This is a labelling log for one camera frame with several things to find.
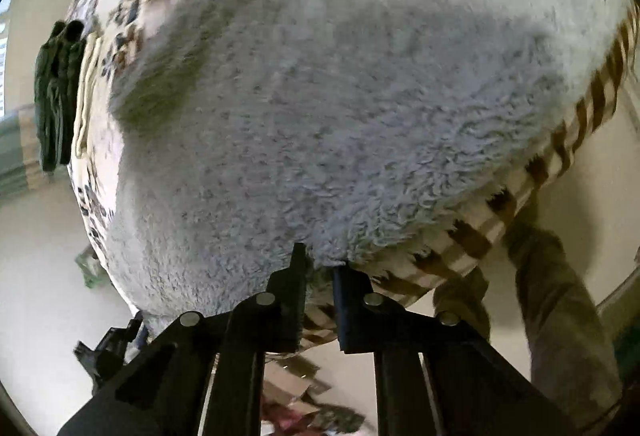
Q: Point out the brown white striped bed sheet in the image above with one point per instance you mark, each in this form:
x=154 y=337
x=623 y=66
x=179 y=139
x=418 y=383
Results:
x=590 y=111

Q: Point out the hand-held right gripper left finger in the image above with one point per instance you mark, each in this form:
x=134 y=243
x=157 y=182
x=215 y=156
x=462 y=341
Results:
x=295 y=286

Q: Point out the pale green striped cloth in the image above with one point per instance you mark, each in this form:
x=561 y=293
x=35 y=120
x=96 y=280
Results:
x=20 y=151

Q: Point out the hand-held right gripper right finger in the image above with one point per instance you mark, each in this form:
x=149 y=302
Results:
x=345 y=301

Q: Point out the dark patterned cloth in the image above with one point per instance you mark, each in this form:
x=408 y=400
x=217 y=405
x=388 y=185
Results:
x=337 y=418

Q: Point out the leopard print blanket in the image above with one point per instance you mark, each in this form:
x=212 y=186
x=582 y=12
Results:
x=107 y=51

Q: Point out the person's olive trouser leg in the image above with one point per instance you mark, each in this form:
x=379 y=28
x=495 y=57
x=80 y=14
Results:
x=560 y=316

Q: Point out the small green object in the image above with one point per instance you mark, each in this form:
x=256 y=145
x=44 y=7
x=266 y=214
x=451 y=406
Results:
x=89 y=268

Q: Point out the pink cloth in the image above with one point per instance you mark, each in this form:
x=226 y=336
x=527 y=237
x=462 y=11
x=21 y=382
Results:
x=280 y=418

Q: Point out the dark green folded clothes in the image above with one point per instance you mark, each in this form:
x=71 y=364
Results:
x=52 y=91

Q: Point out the cream folded cloth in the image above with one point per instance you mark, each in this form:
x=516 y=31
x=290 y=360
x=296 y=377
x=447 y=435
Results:
x=86 y=96

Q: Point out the grey fluffy blanket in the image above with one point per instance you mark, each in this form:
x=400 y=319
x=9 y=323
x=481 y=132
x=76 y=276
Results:
x=350 y=91

